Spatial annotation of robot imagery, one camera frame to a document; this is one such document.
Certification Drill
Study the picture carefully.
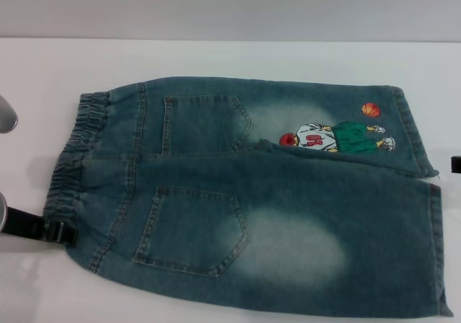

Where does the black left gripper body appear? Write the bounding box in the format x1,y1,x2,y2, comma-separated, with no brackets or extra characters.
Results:
4,205,41,242

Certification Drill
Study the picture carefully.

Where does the blue denim shorts cartoon print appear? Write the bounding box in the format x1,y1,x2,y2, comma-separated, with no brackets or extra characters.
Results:
42,79,454,317

